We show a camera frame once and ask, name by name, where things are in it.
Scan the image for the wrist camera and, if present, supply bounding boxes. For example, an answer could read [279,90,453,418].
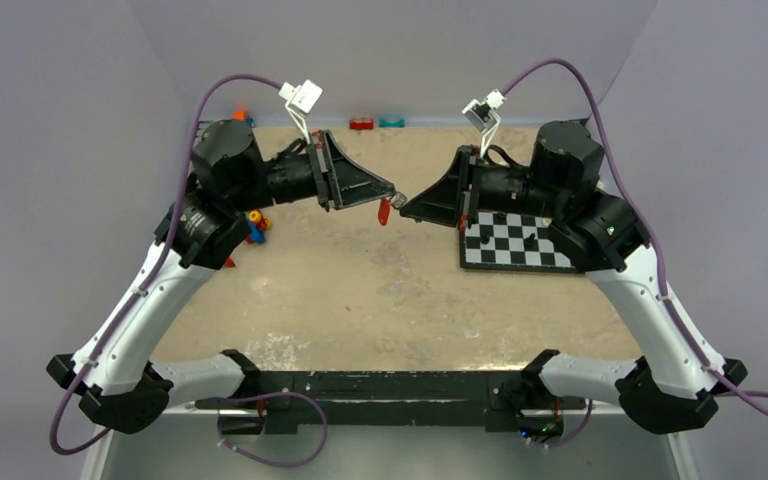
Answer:
[279,80,323,143]
[461,89,506,157]

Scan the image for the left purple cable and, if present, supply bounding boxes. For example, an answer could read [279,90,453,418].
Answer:
[47,74,286,457]

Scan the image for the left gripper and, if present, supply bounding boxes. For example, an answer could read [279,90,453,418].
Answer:
[229,127,394,214]

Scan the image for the silver key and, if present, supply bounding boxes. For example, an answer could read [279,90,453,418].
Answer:
[389,192,408,209]

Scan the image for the teal lego brick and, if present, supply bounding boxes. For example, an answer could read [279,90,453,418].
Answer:
[378,117,406,128]

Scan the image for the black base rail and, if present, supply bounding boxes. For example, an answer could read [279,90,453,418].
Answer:
[195,370,586,434]

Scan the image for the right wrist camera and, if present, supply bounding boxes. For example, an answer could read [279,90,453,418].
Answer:
[461,89,506,157]

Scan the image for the colourful toy block vehicle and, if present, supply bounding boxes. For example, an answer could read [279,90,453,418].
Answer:
[245,210,273,244]

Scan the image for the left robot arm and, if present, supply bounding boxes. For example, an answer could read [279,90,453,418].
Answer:
[47,119,396,434]

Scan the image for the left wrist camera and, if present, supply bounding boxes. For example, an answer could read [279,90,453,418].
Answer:
[279,80,323,143]

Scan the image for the red key tag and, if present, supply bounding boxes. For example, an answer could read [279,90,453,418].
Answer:
[377,199,392,226]

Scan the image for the red lego brick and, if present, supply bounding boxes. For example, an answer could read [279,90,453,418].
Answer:
[348,117,375,131]

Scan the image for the chessboard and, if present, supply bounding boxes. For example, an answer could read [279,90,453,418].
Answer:
[458,210,579,275]

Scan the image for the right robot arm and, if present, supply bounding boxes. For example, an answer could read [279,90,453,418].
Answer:
[401,121,747,434]

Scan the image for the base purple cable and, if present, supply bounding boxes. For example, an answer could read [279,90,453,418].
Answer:
[216,394,329,470]

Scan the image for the blue orange toy car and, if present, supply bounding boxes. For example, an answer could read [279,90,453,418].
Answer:
[232,109,255,128]

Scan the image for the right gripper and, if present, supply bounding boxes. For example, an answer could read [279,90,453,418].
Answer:
[400,146,565,231]

